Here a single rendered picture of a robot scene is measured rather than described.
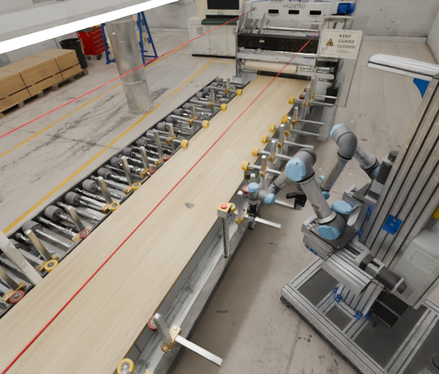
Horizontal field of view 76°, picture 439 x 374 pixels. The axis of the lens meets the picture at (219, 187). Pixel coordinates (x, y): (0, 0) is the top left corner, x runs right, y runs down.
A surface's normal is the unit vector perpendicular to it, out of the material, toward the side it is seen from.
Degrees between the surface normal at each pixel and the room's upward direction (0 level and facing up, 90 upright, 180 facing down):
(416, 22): 90
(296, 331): 0
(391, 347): 0
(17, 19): 61
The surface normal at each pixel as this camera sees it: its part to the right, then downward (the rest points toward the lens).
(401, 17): -0.37, 0.63
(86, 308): -0.05, -0.75
